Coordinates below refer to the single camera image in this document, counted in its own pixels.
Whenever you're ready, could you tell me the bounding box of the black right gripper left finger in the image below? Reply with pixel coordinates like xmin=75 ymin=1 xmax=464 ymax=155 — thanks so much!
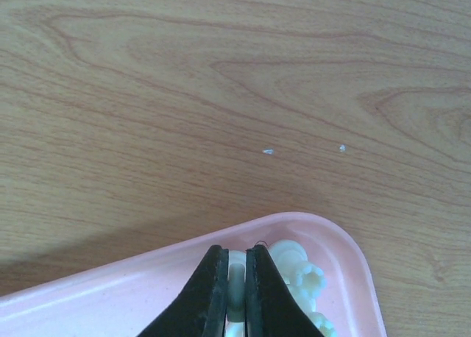
xmin=139 ymin=245 xmax=229 ymax=337

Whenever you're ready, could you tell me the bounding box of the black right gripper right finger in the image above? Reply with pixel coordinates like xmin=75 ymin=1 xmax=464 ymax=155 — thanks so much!
xmin=245 ymin=245 xmax=322 ymax=337

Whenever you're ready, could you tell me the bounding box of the white chess piece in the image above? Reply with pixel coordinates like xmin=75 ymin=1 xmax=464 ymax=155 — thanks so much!
xmin=269 ymin=239 xmax=327 ymax=299
xmin=308 ymin=311 xmax=338 ymax=337
xmin=224 ymin=250 xmax=246 ymax=336

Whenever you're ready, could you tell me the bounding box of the pink plastic tray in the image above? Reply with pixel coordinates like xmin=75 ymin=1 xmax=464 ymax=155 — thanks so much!
xmin=1 ymin=212 xmax=386 ymax=336

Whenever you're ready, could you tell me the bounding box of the white chess piece on tray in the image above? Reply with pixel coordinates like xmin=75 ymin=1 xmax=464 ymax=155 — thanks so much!
xmin=269 ymin=239 xmax=327 ymax=299
xmin=308 ymin=311 xmax=338 ymax=337

